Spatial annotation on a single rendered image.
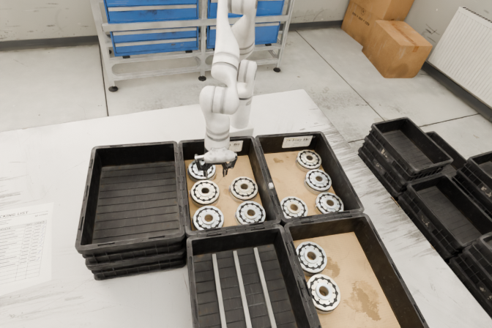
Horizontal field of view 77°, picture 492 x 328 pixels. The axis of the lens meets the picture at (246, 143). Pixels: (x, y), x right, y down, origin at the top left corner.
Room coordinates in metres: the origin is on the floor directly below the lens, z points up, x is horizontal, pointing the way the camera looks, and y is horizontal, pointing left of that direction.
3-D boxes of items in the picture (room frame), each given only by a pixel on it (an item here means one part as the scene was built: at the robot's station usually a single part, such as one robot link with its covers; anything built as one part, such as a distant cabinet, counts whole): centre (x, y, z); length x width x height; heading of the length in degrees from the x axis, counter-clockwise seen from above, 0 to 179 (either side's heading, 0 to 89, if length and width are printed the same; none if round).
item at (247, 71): (1.12, 0.05, 1.04); 0.09 x 0.09 x 0.17; 86
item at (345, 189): (0.77, -0.23, 0.87); 0.40 x 0.30 x 0.11; 19
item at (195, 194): (0.65, 0.12, 0.86); 0.10 x 0.10 x 0.01
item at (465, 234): (1.08, -1.16, 0.31); 0.40 x 0.30 x 0.34; 28
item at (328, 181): (0.79, -0.30, 0.86); 0.10 x 0.10 x 0.01
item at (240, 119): (1.12, 0.05, 0.88); 0.09 x 0.09 x 0.17; 37
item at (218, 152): (0.64, 0.08, 1.13); 0.11 x 0.09 x 0.06; 17
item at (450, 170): (1.62, -1.33, 0.26); 0.40 x 0.30 x 0.23; 28
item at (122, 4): (2.40, 0.89, 0.60); 0.72 x 0.03 x 0.56; 118
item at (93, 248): (0.58, 0.34, 0.92); 0.40 x 0.30 x 0.02; 19
